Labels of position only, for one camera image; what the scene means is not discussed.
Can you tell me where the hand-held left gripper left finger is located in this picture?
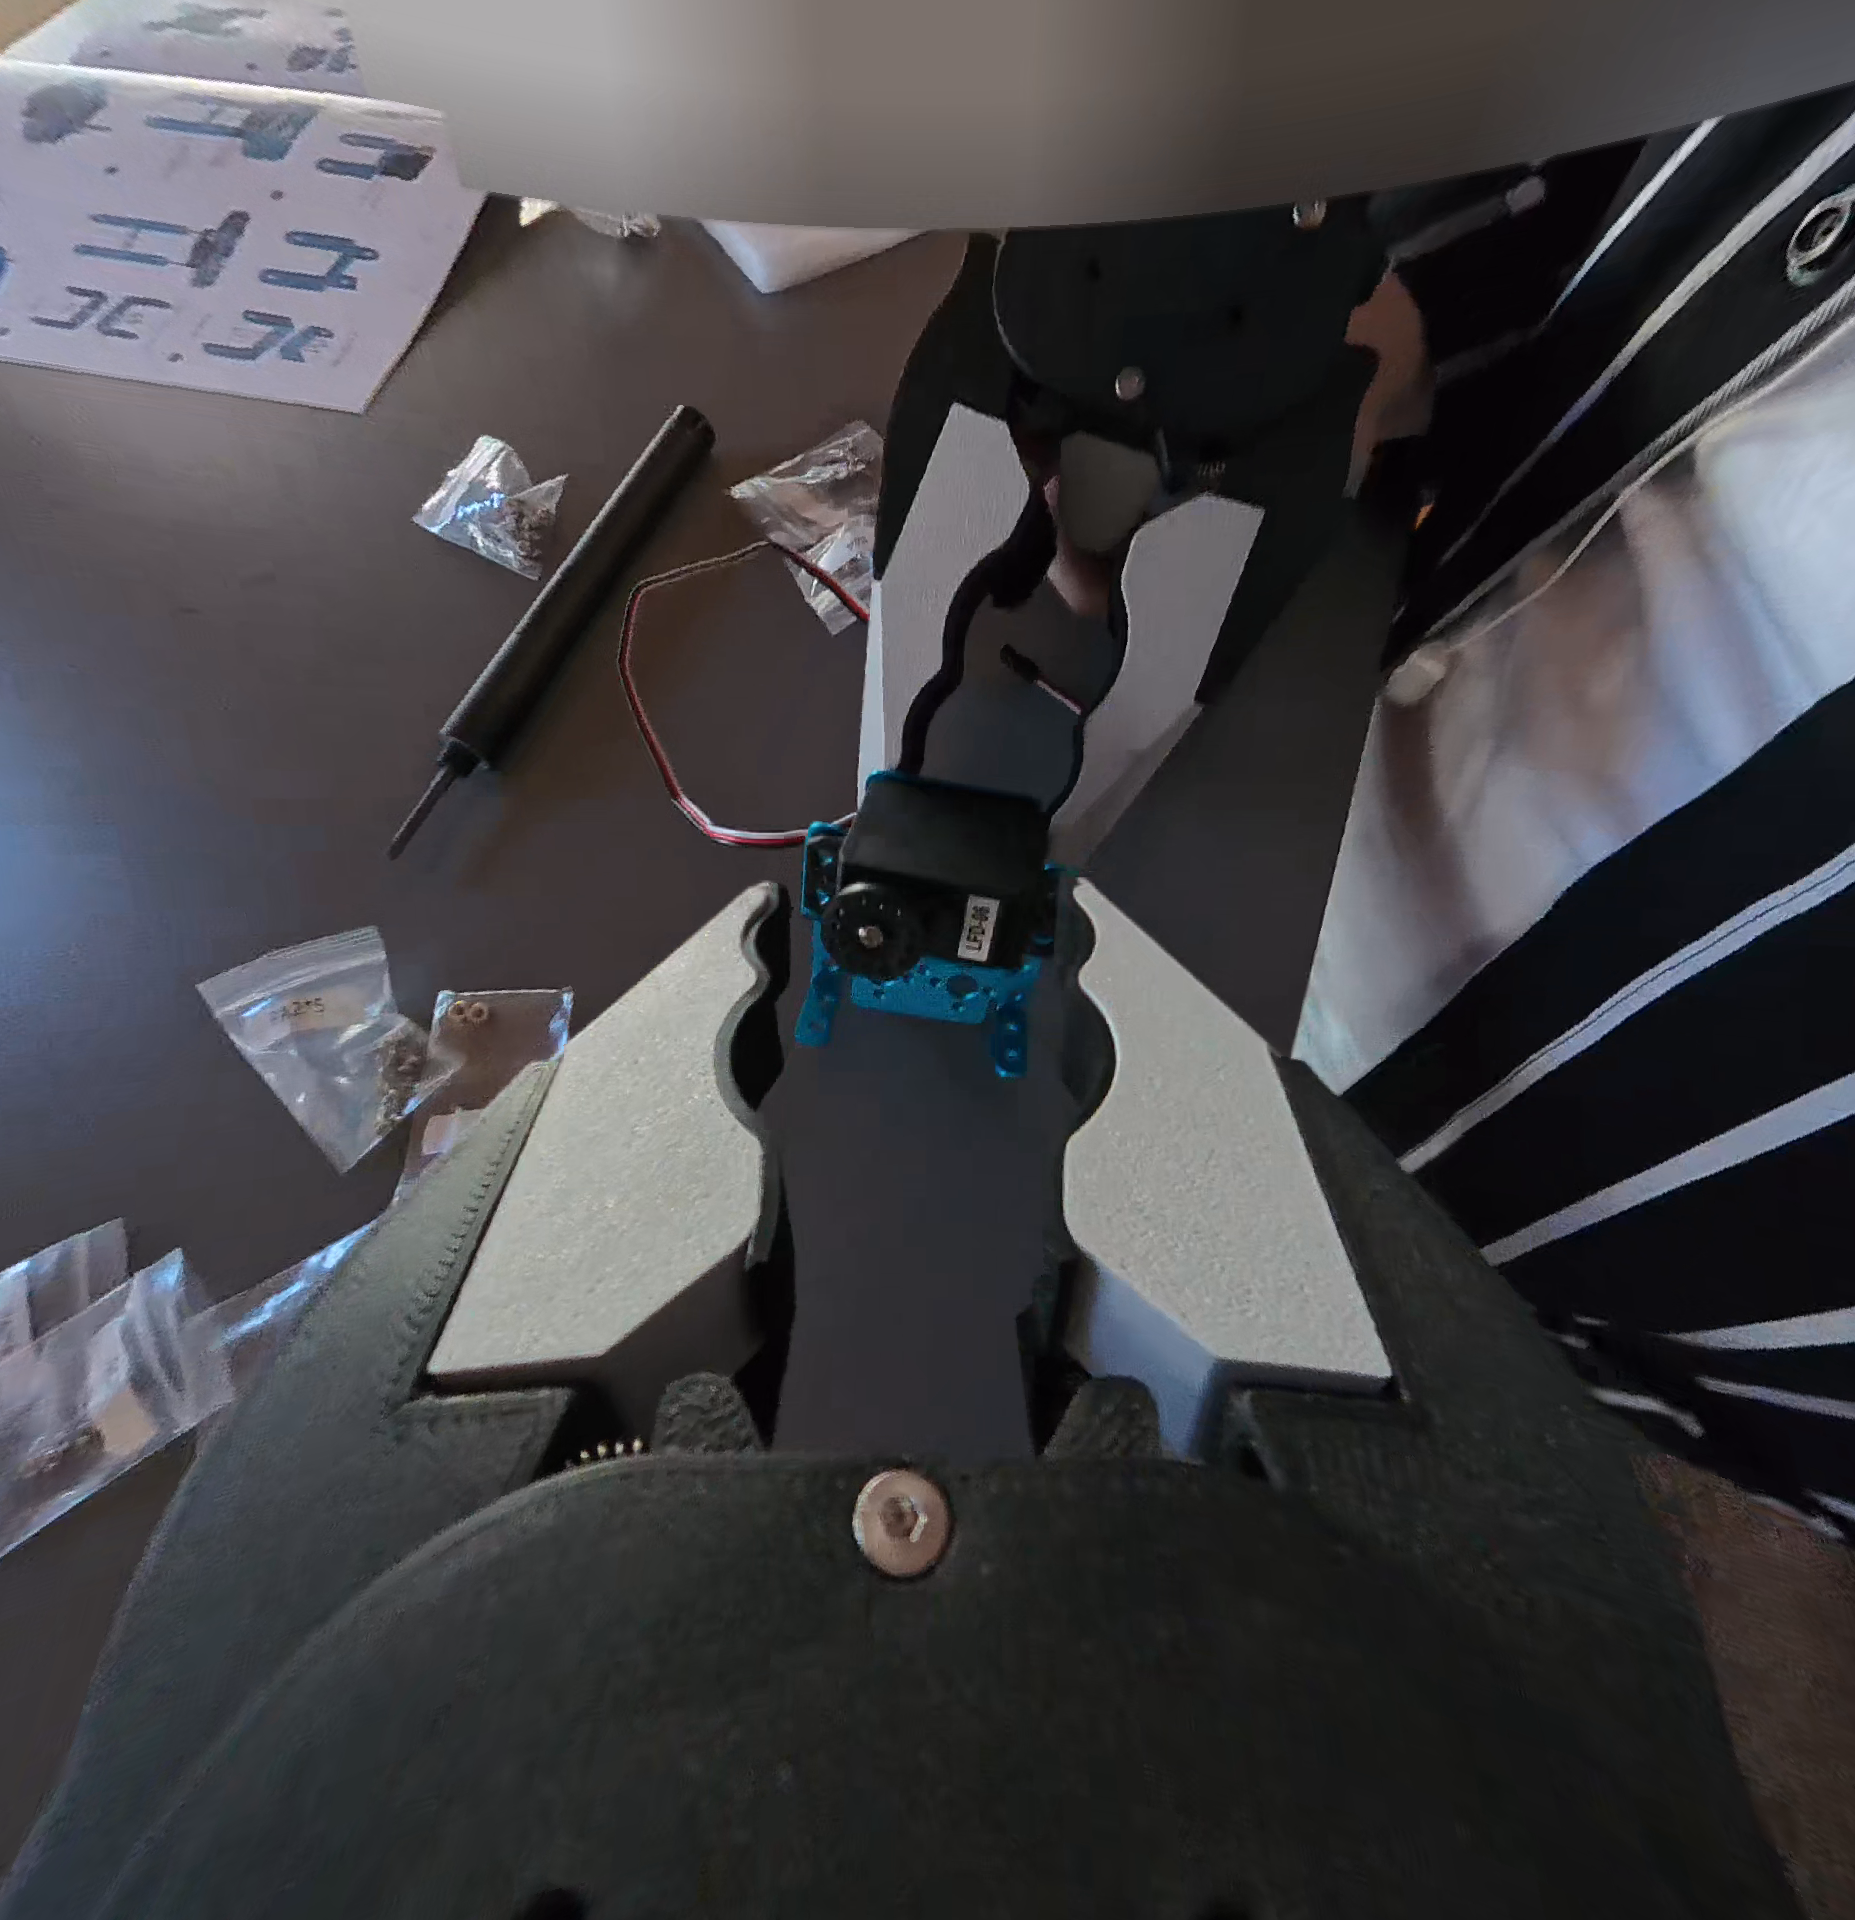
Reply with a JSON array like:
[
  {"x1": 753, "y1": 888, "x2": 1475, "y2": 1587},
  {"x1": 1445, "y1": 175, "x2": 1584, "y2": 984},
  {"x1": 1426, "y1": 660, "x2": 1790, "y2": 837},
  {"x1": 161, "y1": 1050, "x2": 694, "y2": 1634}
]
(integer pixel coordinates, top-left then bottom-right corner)
[{"x1": 421, "y1": 882, "x2": 795, "y2": 1404}]

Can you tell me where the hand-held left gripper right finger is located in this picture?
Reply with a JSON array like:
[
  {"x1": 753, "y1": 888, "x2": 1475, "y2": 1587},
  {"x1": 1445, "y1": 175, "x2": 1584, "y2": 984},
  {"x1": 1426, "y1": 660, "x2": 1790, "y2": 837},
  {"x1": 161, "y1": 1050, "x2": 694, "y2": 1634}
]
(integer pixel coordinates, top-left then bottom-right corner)
[{"x1": 1048, "y1": 879, "x2": 1398, "y2": 1443}]

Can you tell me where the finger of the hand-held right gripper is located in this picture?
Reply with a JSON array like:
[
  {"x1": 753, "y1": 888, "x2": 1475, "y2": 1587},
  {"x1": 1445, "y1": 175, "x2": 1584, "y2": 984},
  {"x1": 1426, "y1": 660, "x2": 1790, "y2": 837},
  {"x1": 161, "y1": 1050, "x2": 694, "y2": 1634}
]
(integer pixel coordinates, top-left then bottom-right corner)
[
  {"x1": 859, "y1": 403, "x2": 1056, "y2": 784},
  {"x1": 1045, "y1": 486, "x2": 1269, "y2": 860}
]

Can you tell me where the black electric screwdriver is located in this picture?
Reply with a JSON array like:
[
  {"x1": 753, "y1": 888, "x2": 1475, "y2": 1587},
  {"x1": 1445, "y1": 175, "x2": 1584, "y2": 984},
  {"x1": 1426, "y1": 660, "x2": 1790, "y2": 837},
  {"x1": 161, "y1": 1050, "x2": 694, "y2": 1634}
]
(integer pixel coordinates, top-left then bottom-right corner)
[{"x1": 390, "y1": 404, "x2": 717, "y2": 863}]

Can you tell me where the dark grey desk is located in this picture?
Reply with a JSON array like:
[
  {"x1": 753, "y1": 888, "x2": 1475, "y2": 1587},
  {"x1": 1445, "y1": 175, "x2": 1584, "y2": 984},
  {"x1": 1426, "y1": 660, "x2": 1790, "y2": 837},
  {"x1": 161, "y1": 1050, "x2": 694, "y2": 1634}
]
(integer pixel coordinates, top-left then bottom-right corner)
[{"x1": 0, "y1": 189, "x2": 1415, "y2": 1920}]

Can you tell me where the person's right hand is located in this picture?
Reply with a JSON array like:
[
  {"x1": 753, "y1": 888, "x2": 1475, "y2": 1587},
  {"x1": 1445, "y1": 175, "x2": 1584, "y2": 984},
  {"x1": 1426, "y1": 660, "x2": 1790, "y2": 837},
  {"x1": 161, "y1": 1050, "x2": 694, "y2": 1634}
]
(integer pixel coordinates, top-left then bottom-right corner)
[{"x1": 1339, "y1": 284, "x2": 1439, "y2": 454}]

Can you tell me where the flat clear bag white label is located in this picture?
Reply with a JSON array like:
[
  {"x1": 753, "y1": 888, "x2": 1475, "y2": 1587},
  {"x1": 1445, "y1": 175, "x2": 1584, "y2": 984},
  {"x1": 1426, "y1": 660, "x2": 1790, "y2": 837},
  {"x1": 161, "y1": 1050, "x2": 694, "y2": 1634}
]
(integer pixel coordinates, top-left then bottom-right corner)
[{"x1": 729, "y1": 423, "x2": 888, "y2": 639}]

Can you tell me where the white foam sheet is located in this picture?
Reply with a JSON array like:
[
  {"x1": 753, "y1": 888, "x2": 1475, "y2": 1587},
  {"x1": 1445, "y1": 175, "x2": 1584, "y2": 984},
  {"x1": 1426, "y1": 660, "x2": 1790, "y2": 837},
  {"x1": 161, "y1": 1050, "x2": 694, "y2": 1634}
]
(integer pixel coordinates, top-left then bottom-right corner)
[{"x1": 700, "y1": 217, "x2": 930, "y2": 297}]

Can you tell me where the cluster of clear screw bags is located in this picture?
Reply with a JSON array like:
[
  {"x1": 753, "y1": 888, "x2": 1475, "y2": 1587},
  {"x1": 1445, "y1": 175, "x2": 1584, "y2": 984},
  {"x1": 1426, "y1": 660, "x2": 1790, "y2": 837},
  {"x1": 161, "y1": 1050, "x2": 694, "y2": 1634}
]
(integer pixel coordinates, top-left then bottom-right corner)
[{"x1": 0, "y1": 927, "x2": 574, "y2": 1572}]

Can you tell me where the clear bag of dark screws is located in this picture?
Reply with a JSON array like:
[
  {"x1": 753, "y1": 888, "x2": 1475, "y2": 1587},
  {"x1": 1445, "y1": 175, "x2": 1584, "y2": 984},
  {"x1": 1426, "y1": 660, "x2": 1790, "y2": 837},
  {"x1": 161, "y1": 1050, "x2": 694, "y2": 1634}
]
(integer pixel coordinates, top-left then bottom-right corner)
[{"x1": 412, "y1": 433, "x2": 569, "y2": 582}]

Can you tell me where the crumpled clear parts bag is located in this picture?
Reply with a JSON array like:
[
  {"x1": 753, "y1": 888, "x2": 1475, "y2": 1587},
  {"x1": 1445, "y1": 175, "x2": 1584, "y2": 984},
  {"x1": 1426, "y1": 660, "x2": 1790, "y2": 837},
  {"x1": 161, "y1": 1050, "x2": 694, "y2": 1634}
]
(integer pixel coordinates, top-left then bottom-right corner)
[{"x1": 517, "y1": 195, "x2": 664, "y2": 245}]

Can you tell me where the person's white undershirt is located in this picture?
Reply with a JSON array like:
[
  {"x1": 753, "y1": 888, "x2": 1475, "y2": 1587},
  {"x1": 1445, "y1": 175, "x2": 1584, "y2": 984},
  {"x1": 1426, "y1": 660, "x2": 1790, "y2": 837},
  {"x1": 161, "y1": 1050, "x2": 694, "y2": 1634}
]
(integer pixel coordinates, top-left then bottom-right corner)
[{"x1": 1302, "y1": 346, "x2": 1855, "y2": 1051}]

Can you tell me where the white blue instruction manual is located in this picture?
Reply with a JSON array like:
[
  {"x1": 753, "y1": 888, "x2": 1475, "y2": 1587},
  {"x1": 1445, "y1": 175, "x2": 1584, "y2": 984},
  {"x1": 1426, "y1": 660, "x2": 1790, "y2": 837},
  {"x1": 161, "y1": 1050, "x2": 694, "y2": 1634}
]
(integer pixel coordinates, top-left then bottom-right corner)
[{"x1": 0, "y1": 0, "x2": 488, "y2": 417}]

